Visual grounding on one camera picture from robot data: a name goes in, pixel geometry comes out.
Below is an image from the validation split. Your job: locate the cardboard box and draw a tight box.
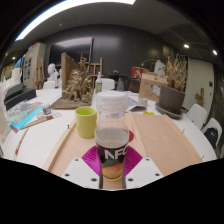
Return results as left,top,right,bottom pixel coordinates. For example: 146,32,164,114
138,71,169,103

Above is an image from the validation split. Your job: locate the black wall screen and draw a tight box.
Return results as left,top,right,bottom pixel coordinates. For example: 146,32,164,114
48,36,94,66

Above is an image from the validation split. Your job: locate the juice bottle with white cap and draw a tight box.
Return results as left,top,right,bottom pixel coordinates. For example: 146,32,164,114
94,90,130,181

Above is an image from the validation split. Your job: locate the black box stack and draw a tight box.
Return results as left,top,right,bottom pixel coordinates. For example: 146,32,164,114
3,83,37,111

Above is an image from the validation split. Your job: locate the dried plant in grey pot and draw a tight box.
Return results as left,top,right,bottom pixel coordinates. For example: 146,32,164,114
158,53,188,115

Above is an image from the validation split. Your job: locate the white plaster figure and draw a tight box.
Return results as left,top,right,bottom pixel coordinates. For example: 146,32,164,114
154,59,167,77

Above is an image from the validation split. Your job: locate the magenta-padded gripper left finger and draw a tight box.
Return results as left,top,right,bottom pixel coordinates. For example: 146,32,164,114
61,144,103,190

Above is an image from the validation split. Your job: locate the red box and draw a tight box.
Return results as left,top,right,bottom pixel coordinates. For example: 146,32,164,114
129,65,148,79

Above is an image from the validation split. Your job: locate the small paint jar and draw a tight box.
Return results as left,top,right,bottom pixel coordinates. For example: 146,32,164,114
41,103,53,116

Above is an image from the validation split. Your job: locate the wooden easel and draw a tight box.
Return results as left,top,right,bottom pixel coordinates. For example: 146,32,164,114
85,57,104,88

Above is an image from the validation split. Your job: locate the white plastic chair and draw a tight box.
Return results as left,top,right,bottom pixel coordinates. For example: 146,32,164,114
42,79,56,90
101,77,116,91
201,117,223,151
184,103,208,129

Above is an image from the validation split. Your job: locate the grey plant saucer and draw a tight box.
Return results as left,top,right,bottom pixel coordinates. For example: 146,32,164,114
154,101,184,120

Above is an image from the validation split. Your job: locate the white spray bottle green label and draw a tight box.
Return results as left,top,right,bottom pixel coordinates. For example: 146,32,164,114
95,71,103,94

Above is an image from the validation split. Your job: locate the long ceiling light strip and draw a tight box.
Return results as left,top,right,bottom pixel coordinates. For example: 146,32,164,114
14,0,137,42

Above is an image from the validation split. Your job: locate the wooden-handled palette knife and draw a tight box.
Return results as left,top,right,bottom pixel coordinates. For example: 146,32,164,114
20,112,62,130

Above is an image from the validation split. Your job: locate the brown relief sculpture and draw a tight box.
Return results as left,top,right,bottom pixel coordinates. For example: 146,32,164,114
50,52,95,110

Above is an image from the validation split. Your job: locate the wooden figure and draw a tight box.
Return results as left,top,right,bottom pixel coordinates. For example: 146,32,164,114
194,87,205,108

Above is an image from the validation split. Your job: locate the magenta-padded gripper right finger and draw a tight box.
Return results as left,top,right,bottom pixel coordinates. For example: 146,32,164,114
122,145,165,190

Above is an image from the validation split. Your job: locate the black backpack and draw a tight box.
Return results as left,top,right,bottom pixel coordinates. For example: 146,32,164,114
203,128,219,148

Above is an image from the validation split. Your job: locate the beige cabinet with posters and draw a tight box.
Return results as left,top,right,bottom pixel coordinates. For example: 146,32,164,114
23,42,48,89

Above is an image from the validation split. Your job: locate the colourful picture book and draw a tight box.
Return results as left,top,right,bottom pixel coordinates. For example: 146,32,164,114
5,100,44,134

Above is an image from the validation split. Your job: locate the narrow wooden drawing board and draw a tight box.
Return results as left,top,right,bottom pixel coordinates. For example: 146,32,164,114
42,111,144,190

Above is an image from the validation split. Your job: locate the thin red-brown brush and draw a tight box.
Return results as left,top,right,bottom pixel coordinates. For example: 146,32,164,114
13,128,30,160

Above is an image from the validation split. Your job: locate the white plaster bust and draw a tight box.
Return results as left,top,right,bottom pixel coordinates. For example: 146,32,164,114
46,63,59,83

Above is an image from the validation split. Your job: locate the yellow-green cup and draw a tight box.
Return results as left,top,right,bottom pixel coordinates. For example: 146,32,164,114
74,105,98,140

